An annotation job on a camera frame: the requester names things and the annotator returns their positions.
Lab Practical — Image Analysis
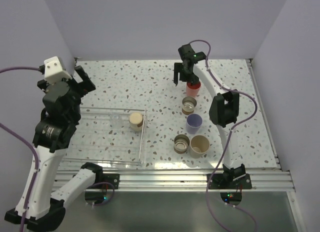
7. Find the steel cup with cork base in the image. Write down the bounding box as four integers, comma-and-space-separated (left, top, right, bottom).
129, 112, 144, 132

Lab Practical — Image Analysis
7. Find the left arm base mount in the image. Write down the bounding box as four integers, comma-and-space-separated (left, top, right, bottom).
88, 173, 120, 190

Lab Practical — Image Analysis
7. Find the aluminium frame rail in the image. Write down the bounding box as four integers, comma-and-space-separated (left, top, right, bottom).
32, 169, 297, 193

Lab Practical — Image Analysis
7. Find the purple cable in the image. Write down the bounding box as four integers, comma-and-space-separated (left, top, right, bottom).
0, 65, 46, 232
189, 39, 258, 232

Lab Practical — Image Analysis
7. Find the clear acrylic dish rack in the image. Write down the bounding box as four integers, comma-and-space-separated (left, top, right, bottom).
63, 106, 147, 167

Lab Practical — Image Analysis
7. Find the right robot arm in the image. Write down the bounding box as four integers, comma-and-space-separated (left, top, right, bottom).
173, 44, 246, 189

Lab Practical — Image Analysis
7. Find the steel cup middle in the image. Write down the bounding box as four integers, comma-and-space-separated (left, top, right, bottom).
181, 96, 197, 115

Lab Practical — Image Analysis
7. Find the purple plastic cup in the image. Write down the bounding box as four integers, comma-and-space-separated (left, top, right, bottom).
186, 113, 203, 134

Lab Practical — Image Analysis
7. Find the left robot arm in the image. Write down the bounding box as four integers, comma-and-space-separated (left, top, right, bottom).
1, 65, 104, 232

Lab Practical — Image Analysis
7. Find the clear glass cup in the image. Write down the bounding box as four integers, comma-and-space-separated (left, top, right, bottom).
109, 112, 123, 128

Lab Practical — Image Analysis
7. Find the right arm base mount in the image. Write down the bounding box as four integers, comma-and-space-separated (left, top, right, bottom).
206, 173, 253, 190

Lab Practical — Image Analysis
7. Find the pink plastic cup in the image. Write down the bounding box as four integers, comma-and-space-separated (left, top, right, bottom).
186, 81, 201, 97

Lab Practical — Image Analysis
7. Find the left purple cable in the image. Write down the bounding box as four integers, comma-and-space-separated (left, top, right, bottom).
0, 65, 46, 232

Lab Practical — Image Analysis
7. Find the steel cup front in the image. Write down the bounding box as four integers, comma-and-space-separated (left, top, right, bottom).
173, 134, 190, 154

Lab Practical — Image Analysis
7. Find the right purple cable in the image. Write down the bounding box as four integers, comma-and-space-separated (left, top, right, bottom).
189, 39, 258, 232

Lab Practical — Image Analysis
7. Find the beige plastic cup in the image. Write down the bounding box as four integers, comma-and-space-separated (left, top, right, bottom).
189, 135, 210, 159

